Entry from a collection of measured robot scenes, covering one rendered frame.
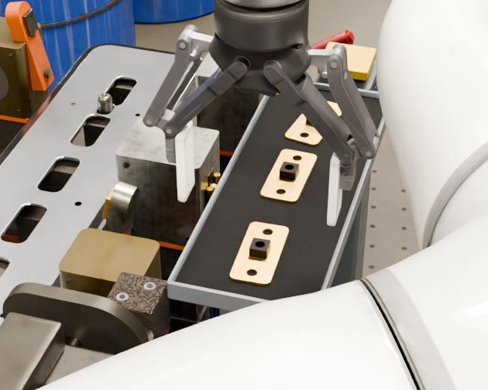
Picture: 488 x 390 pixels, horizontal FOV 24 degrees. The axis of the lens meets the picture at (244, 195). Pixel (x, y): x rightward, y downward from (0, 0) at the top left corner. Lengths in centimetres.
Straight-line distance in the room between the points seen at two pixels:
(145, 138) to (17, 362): 44
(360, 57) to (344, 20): 252
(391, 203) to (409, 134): 140
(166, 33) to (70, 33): 61
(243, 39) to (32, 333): 29
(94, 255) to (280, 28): 40
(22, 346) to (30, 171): 54
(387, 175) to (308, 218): 85
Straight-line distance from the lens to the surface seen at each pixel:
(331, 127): 93
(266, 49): 88
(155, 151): 127
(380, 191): 189
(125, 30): 341
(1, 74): 162
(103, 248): 118
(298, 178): 113
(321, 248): 105
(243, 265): 103
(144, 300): 109
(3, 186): 142
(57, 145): 148
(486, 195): 40
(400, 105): 49
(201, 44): 93
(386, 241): 179
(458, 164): 42
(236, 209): 110
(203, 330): 35
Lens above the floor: 184
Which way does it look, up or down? 37 degrees down
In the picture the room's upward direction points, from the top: straight up
